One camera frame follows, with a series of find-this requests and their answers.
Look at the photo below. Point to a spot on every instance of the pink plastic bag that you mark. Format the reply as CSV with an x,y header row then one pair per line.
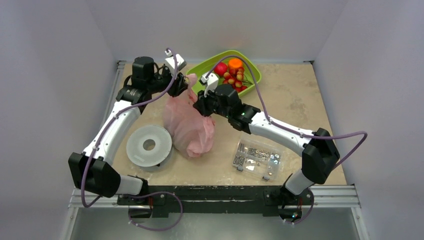
x,y
192,134

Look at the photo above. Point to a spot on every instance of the fake lychee bunch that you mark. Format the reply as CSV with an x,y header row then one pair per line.
x,y
237,79

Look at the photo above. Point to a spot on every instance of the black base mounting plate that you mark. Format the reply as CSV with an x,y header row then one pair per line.
x,y
269,201

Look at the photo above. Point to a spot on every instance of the clear plastic screw box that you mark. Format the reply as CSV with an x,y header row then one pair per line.
x,y
257,157

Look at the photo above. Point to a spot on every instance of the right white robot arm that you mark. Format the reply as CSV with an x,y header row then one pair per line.
x,y
317,149

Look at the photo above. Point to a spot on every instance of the orange fake tangerine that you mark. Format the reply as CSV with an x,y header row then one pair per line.
x,y
235,63

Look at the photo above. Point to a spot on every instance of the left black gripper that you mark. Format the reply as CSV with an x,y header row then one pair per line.
x,y
178,85

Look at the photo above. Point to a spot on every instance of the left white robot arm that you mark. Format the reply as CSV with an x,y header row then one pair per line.
x,y
92,170

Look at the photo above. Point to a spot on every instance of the aluminium frame rail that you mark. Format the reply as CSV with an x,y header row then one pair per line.
x,y
327,196

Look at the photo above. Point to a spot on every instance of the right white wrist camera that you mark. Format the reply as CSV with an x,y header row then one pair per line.
x,y
210,82

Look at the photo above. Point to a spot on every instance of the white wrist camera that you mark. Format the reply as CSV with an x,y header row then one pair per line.
x,y
174,62
210,82

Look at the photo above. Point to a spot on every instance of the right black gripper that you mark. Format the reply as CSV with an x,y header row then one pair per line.
x,y
203,105

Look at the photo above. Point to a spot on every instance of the white filament spool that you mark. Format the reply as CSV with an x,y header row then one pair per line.
x,y
150,147

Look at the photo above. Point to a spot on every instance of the red fake apple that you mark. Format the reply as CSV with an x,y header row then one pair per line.
x,y
220,69

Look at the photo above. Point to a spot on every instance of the green plastic tray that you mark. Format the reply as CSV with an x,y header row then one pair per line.
x,y
251,71

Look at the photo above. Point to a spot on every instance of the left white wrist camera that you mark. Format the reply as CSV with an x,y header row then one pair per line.
x,y
174,62

